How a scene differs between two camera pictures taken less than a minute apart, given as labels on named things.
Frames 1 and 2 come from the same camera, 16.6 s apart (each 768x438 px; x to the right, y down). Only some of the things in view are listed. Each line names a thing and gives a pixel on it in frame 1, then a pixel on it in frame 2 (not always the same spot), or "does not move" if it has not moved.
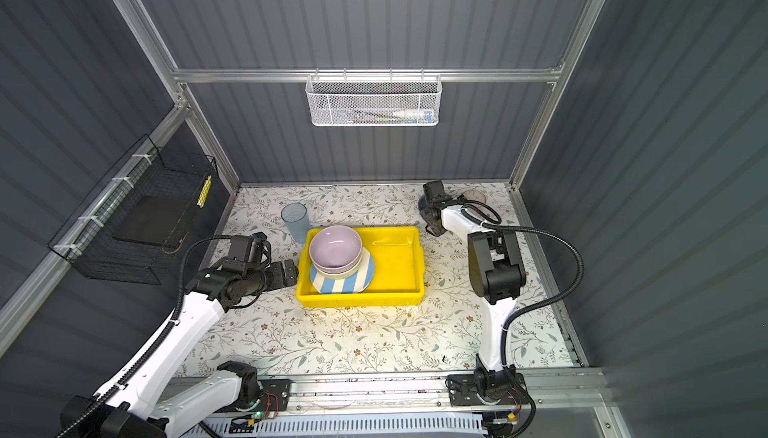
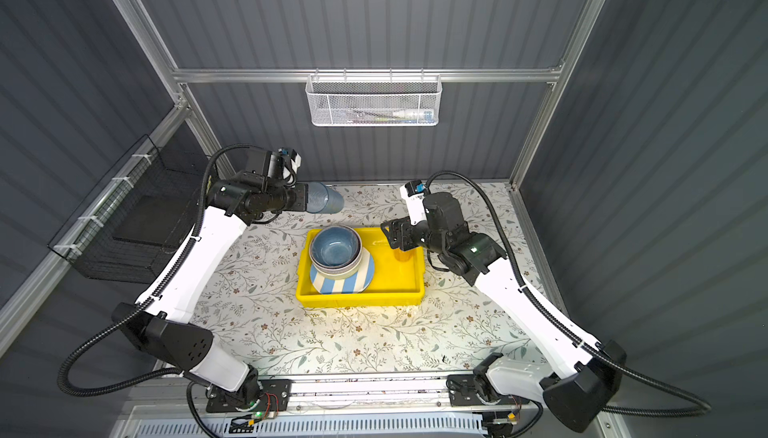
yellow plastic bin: x=398 y=273 does not move
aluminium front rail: x=561 y=393 does not move
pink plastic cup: x=475 y=195 to x=403 y=256
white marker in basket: x=426 y=115 does not move
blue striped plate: x=355 y=281 does not move
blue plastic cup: x=296 y=217 to x=323 y=200
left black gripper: x=279 y=279 to x=298 y=203
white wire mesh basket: x=374 y=100 does not move
